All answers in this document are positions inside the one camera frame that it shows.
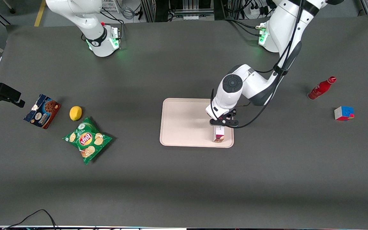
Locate red soda bottle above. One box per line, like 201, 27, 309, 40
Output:
308, 76, 337, 101

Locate yellow lemon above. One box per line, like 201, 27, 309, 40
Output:
69, 106, 83, 121

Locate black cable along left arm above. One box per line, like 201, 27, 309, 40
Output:
210, 0, 304, 129

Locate white power strip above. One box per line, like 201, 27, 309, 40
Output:
247, 4, 269, 18

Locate green chips bag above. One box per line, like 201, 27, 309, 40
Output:
62, 117, 112, 165

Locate white vented box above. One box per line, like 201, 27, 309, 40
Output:
100, 0, 121, 14

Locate aluminium frame rack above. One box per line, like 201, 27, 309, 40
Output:
141, 0, 233, 23

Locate black left arm base cables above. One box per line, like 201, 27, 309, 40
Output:
224, 18, 263, 36

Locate blue brown cookie box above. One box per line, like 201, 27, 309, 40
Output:
23, 94, 61, 129

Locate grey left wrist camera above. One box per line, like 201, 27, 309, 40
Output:
210, 118, 239, 127

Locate thin black loose cable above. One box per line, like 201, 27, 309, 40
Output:
2, 209, 58, 230

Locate colourful puzzle cube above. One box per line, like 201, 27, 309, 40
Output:
334, 106, 355, 121

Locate grey coiled cable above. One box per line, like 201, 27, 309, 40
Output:
121, 5, 137, 20

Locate red plaid cookie box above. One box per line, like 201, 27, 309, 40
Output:
213, 126, 226, 143

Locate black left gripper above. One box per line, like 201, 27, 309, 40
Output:
216, 110, 237, 120

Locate beige plastic tray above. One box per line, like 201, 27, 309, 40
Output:
159, 98, 234, 149

